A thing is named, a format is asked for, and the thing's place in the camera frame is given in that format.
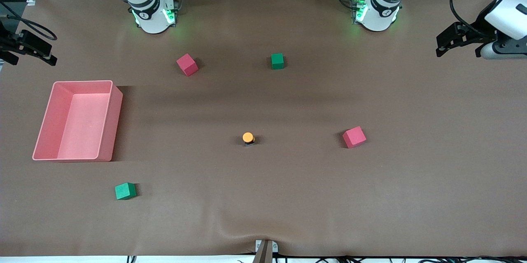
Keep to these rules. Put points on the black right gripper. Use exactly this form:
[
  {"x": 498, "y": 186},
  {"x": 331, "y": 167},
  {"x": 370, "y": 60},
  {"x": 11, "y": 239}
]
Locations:
[{"x": 9, "y": 42}]

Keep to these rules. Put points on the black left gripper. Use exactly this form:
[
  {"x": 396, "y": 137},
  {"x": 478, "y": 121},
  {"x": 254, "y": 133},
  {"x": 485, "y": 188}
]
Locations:
[{"x": 480, "y": 24}]

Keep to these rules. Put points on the yellow mushroom push button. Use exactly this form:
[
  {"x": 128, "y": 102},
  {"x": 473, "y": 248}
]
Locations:
[{"x": 248, "y": 136}]

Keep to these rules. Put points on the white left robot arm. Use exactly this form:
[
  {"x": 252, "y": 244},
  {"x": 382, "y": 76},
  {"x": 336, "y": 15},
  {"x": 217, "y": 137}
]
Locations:
[{"x": 381, "y": 12}]

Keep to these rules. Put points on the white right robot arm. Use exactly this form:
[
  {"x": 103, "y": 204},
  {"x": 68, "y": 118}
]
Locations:
[{"x": 150, "y": 16}]

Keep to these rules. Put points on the pink plastic bin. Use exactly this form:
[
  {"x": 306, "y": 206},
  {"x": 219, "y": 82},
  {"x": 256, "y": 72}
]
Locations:
[{"x": 74, "y": 131}]

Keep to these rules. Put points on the red foam cube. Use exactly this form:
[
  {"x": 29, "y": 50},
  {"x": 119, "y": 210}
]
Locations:
[
  {"x": 187, "y": 64},
  {"x": 354, "y": 137}
]

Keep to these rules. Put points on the green foam cube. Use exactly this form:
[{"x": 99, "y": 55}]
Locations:
[
  {"x": 124, "y": 191},
  {"x": 277, "y": 61}
]

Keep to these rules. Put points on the brown table mat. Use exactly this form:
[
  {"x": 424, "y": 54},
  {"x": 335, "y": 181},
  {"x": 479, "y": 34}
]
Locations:
[{"x": 263, "y": 193}]

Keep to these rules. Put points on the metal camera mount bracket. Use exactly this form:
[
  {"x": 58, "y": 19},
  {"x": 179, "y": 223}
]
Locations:
[{"x": 263, "y": 254}]

